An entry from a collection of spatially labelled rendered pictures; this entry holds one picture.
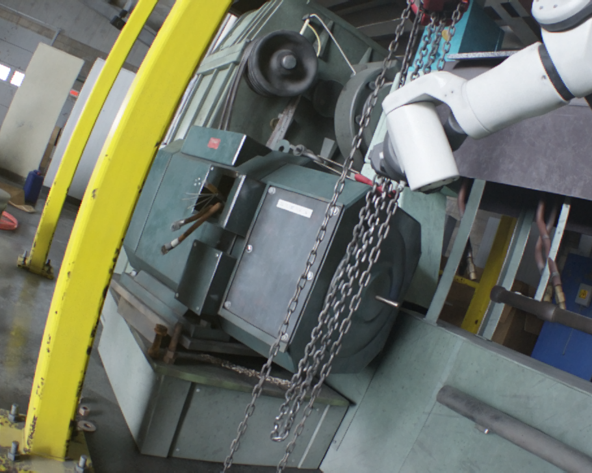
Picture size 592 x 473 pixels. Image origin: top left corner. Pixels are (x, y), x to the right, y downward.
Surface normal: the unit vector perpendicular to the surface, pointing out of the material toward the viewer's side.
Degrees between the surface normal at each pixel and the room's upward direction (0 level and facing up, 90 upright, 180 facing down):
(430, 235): 72
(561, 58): 128
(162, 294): 62
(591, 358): 90
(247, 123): 90
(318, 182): 45
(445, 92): 116
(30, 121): 90
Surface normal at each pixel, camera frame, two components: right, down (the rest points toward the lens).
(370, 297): 0.75, 0.29
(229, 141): -0.55, -0.23
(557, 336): -0.77, -0.31
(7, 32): 0.53, 0.19
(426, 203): 0.62, -0.10
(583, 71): -0.18, 0.73
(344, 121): -0.85, 0.10
